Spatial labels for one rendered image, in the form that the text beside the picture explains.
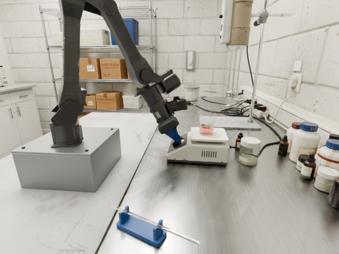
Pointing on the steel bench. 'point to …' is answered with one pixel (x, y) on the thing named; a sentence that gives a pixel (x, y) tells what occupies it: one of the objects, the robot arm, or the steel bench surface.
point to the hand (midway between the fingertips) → (174, 133)
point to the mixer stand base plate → (235, 123)
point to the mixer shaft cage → (233, 77)
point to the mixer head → (235, 23)
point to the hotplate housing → (201, 152)
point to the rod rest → (141, 229)
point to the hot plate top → (218, 136)
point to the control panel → (180, 145)
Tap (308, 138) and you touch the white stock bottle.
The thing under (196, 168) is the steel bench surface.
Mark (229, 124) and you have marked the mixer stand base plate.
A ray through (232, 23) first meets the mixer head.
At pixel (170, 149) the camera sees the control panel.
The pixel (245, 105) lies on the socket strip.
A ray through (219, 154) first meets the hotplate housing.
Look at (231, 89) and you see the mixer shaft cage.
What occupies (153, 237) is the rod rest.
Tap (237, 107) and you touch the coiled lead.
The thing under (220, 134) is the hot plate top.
